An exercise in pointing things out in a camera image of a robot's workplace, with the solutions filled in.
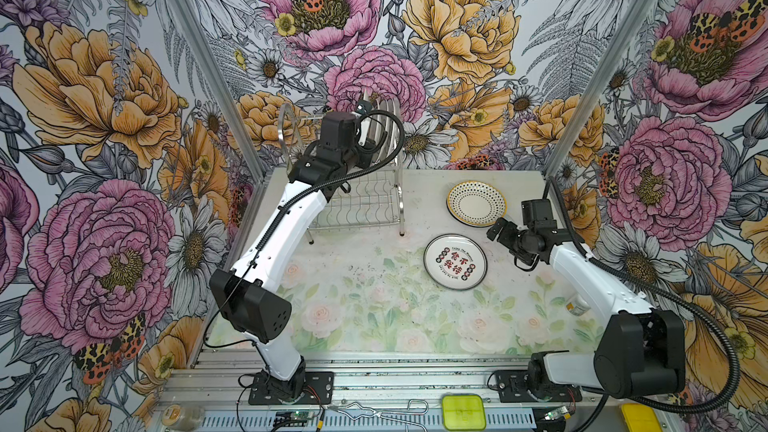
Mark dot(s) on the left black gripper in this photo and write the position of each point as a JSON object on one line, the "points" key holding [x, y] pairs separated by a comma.
{"points": [[366, 154]]}

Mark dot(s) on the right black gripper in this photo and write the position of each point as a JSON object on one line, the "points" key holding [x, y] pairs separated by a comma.
{"points": [[510, 227]]}

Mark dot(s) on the chrome wire dish rack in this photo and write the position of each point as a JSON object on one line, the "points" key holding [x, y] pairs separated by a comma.
{"points": [[373, 197]]}

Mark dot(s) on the yellow rimmed white plate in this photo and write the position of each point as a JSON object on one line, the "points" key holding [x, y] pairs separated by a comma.
{"points": [[476, 204]]}

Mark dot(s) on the red dotted rim plate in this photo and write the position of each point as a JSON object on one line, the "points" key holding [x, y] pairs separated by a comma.
{"points": [[455, 262]]}

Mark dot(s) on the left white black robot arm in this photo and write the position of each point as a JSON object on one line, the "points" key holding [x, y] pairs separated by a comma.
{"points": [[246, 293]]}

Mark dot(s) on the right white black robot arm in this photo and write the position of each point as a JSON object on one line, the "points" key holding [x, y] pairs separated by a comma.
{"points": [[641, 350]]}

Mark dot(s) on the small white pill bottle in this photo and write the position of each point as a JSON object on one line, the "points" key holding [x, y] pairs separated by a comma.
{"points": [[577, 305]]}

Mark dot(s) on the green square lid box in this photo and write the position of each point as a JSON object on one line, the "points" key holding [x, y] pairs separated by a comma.
{"points": [[463, 413]]}

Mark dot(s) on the yellow box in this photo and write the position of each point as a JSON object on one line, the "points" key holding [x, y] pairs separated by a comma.
{"points": [[640, 418]]}

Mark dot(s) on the small green circuit board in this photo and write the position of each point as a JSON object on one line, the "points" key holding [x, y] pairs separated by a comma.
{"points": [[292, 419]]}

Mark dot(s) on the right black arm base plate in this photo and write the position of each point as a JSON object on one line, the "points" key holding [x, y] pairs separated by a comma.
{"points": [[515, 386]]}

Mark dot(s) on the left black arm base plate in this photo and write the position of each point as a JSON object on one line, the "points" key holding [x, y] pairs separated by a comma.
{"points": [[306, 388]]}

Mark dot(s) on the bent metal wire hook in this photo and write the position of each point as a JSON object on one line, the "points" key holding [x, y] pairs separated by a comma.
{"points": [[412, 416]]}

